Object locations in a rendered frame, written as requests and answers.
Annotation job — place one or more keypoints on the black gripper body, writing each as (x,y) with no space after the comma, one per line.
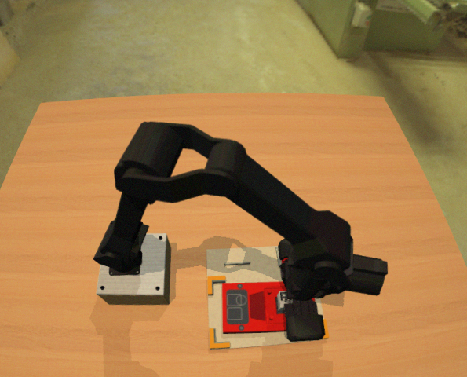
(306,324)

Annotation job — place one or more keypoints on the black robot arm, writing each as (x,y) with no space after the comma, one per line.
(321,247)

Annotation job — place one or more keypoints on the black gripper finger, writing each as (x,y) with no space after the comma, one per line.
(288,310)
(282,273)

